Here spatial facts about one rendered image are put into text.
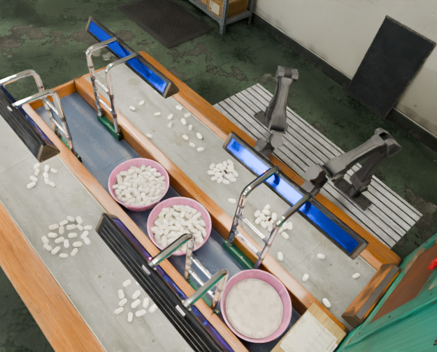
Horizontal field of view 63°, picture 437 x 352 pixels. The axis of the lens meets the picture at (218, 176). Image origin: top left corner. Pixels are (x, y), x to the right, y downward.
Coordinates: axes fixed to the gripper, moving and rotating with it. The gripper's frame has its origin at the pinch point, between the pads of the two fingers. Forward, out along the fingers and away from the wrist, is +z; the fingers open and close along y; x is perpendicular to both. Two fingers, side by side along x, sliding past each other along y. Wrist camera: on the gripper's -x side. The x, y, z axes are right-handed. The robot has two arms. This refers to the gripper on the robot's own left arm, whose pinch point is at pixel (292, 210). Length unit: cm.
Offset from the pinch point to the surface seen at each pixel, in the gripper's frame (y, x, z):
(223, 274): 6, -57, 21
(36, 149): -70, -64, 37
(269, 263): 8.6, -10.5, 21.1
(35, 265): -49, -54, 73
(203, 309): 4, -31, 45
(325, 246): 19.1, 7.8, 2.9
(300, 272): 19.1, -3.4, 16.4
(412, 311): 46, -53, -6
